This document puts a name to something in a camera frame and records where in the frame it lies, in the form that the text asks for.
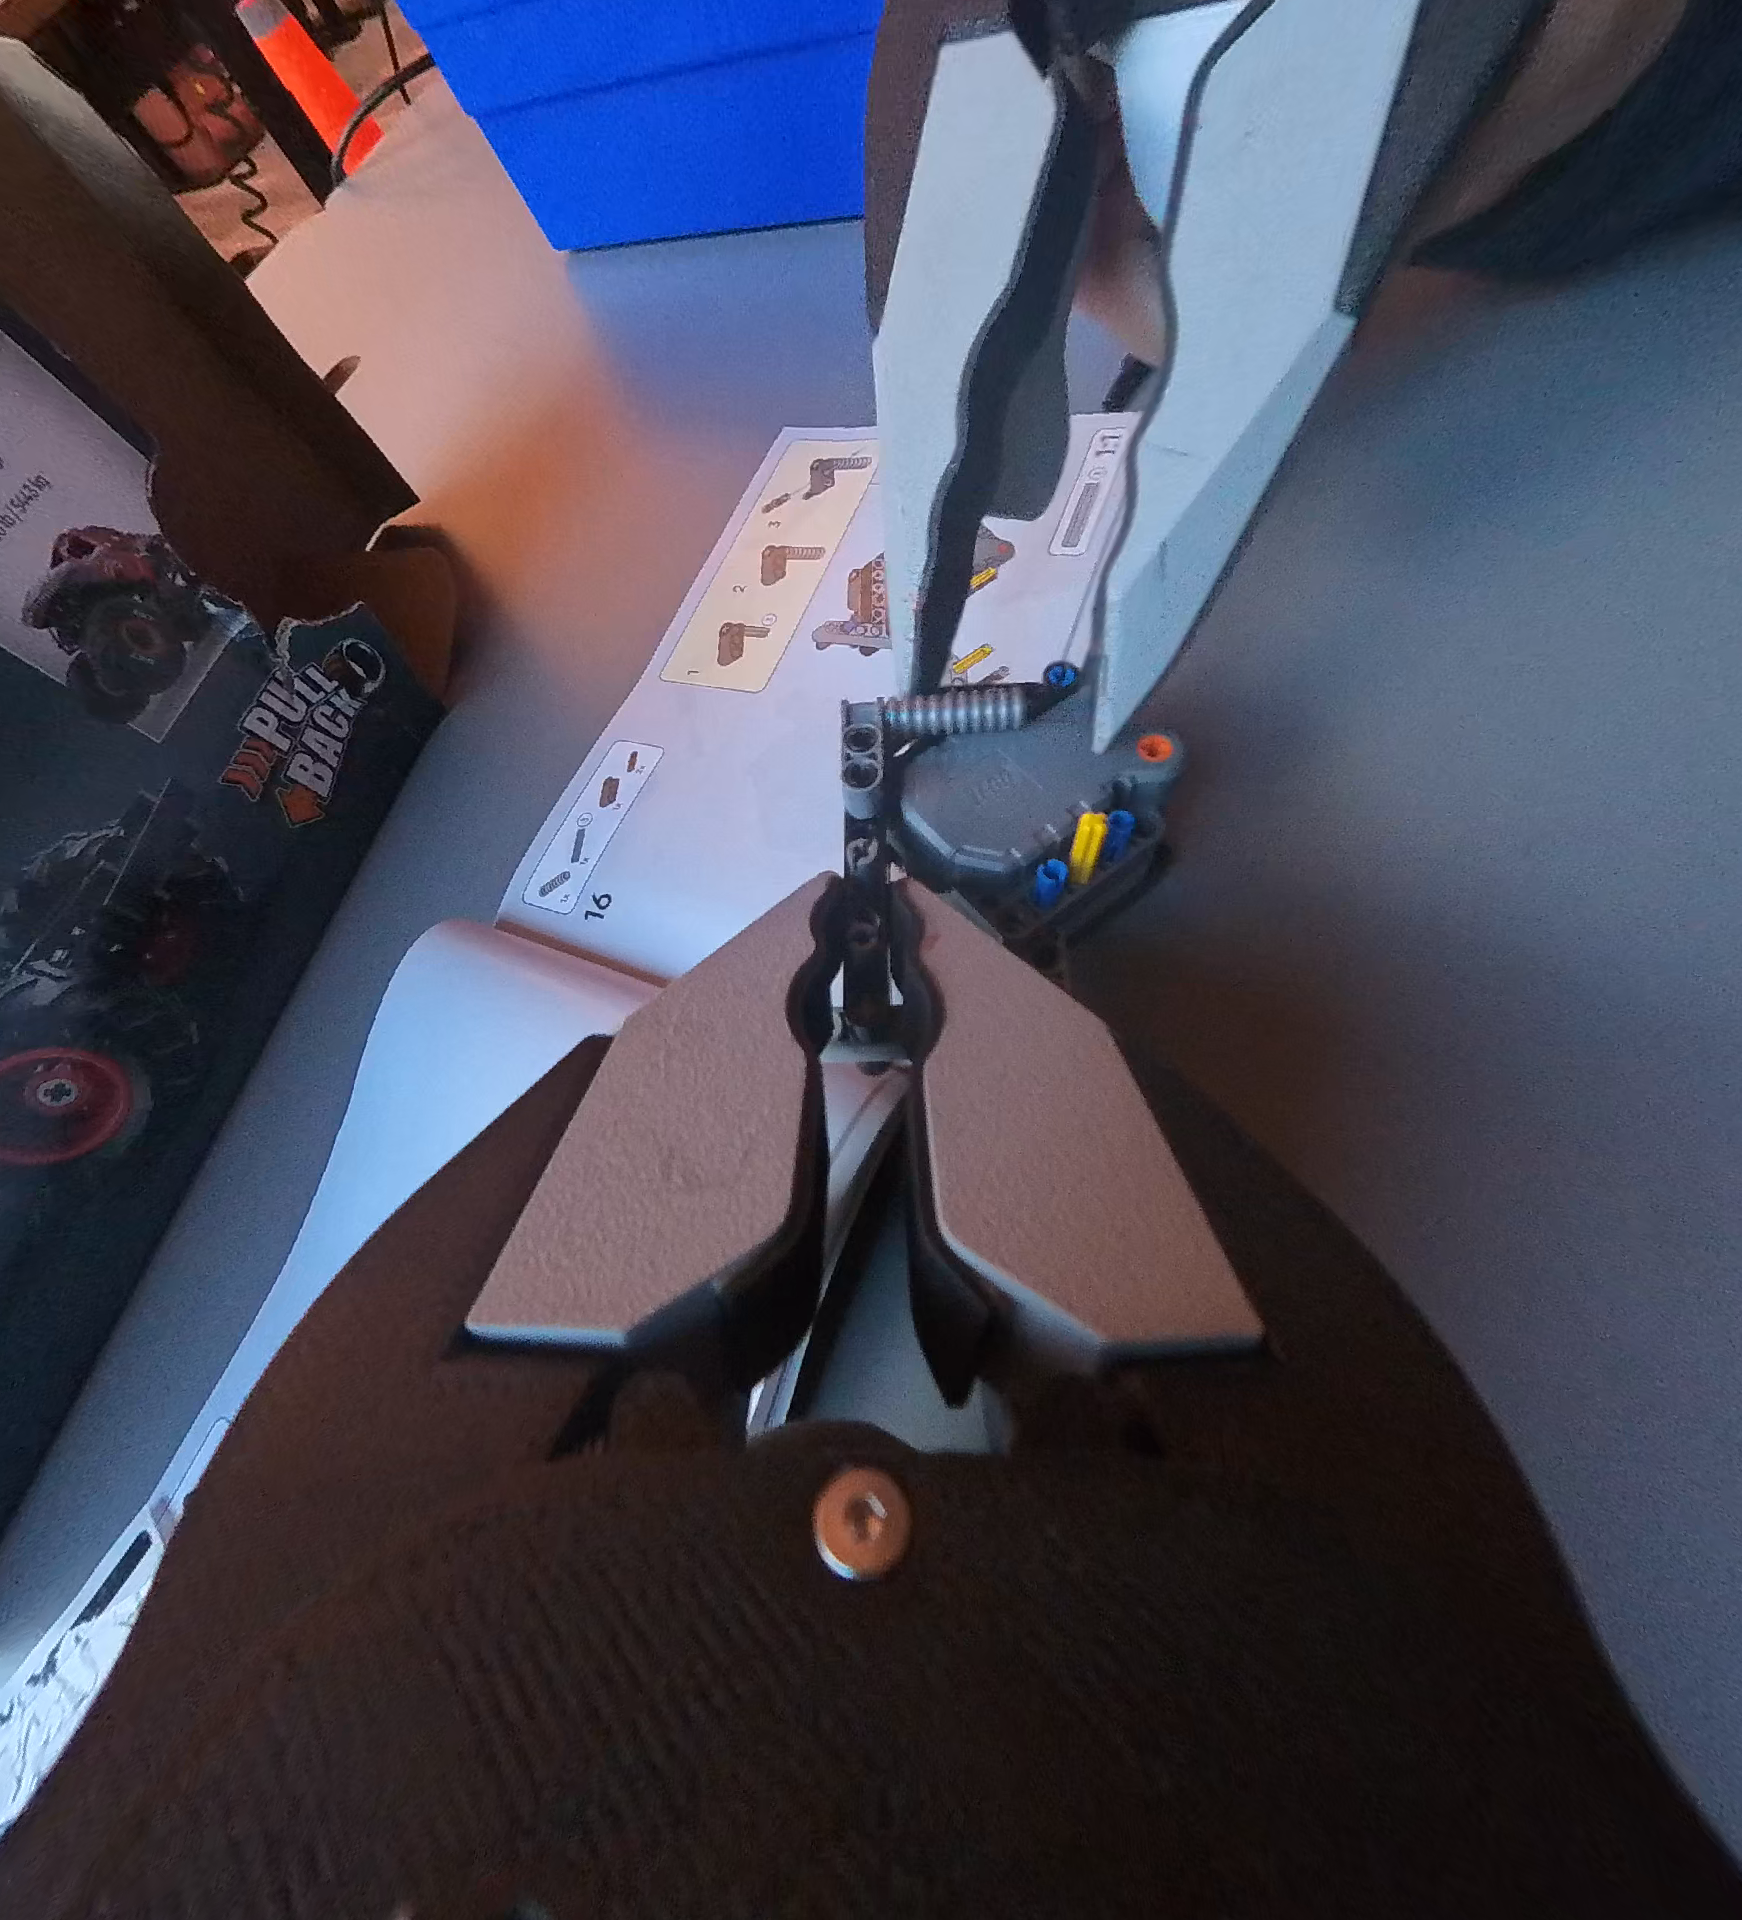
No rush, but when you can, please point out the blue plastic bin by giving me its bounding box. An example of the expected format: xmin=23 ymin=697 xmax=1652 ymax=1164
xmin=397 ymin=0 xmax=886 ymax=255

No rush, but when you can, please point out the lego instruction booklet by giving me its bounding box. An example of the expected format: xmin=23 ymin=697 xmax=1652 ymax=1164
xmin=0 ymin=420 xmax=1164 ymax=1854

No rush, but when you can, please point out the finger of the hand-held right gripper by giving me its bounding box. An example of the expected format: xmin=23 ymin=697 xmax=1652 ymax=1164
xmin=1090 ymin=0 xmax=1417 ymax=755
xmin=869 ymin=0 xmax=1086 ymax=711

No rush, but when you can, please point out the person's right forearm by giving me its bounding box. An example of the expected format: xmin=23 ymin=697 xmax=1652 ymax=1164
xmin=1410 ymin=0 xmax=1742 ymax=287

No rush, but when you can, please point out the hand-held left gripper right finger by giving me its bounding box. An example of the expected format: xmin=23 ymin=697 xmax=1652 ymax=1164
xmin=892 ymin=902 xmax=1266 ymax=1389

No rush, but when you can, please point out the dark printed lego set box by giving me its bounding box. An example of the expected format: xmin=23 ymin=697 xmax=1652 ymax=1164
xmin=0 ymin=30 xmax=466 ymax=1682

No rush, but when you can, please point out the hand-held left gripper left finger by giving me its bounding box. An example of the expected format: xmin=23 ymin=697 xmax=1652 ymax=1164
xmin=463 ymin=876 xmax=840 ymax=1374

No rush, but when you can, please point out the orange traffic cone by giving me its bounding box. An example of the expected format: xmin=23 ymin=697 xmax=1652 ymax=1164
xmin=249 ymin=0 xmax=387 ymax=177

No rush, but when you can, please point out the grey black lego assembly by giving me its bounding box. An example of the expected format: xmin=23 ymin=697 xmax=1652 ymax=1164
xmin=811 ymin=656 xmax=1189 ymax=1070

